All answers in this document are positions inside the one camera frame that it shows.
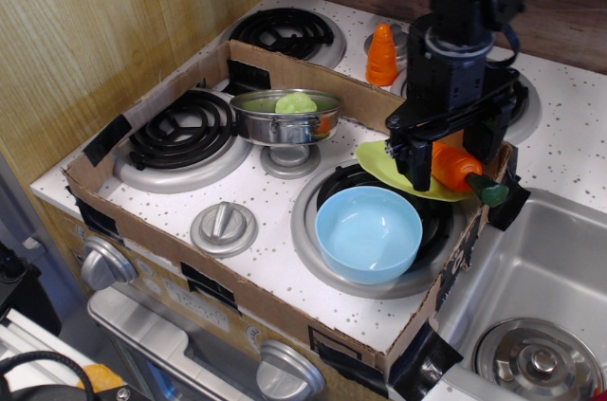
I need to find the light blue plastic bowl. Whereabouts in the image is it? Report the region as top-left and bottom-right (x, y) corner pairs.
(315, 186), (423, 285)

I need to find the back left coil burner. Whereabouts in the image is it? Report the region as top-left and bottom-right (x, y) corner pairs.
(221, 8), (347, 69)

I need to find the steel pot lid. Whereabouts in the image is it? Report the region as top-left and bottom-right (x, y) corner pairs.
(472, 319), (606, 400)

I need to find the silver sink basin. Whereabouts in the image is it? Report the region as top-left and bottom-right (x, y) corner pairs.
(429, 190), (606, 400)

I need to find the black cable loop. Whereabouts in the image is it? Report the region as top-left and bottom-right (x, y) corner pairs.
(0, 350), (96, 401)

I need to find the yellow sponge piece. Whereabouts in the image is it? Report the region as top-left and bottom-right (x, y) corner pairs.
(83, 363), (124, 393)

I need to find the front silver stovetop knob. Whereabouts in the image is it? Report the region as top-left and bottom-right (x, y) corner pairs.
(190, 202), (258, 259)

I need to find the orange toy carrot green stem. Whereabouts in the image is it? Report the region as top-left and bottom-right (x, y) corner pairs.
(430, 140), (510, 209)

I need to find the right silver oven knob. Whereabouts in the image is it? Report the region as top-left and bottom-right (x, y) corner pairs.
(256, 339), (326, 401)

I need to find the silver stovetop knob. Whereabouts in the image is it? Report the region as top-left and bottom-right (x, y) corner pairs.
(190, 202), (258, 259)
(364, 24), (409, 63)
(260, 145), (321, 180)

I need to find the front left coil burner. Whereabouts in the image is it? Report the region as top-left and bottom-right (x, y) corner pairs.
(114, 88), (252, 194)

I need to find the orange carrot top piece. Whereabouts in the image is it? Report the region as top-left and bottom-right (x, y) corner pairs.
(365, 23), (398, 86)

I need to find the green toy food piece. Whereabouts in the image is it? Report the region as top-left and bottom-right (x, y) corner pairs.
(275, 91), (318, 114)

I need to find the small steel pot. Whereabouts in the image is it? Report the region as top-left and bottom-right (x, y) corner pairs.
(230, 89), (341, 146)

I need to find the front right coil burner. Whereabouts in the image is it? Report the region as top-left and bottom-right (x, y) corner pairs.
(290, 160), (467, 300)

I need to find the silver oven door handle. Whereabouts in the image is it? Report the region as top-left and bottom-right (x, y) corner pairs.
(88, 287), (249, 400)

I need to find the brown cardboard fence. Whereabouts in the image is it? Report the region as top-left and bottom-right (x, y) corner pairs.
(64, 41), (529, 399)

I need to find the silver oven knob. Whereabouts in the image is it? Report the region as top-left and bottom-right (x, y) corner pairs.
(256, 339), (326, 401)
(81, 236), (138, 291)

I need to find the middle silver stovetop knob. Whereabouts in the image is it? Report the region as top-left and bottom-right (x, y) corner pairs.
(260, 145), (321, 180)

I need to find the left silver oven knob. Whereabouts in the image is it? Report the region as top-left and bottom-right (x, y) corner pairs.
(81, 236), (138, 291)

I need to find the back silver stovetop knob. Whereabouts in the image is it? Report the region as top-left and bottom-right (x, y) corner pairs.
(364, 24), (409, 63)

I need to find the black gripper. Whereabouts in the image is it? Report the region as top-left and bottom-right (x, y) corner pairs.
(387, 13), (514, 191)

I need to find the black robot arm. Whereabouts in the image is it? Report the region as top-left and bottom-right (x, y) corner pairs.
(386, 0), (524, 191)

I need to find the back right coil burner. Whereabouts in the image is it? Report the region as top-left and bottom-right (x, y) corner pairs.
(386, 67), (542, 145)

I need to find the coil burner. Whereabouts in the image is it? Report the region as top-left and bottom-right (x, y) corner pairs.
(290, 160), (467, 300)
(386, 67), (542, 145)
(114, 88), (252, 194)
(221, 8), (347, 69)

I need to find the green plastic plate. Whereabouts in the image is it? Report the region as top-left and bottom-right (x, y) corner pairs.
(355, 140), (472, 202)

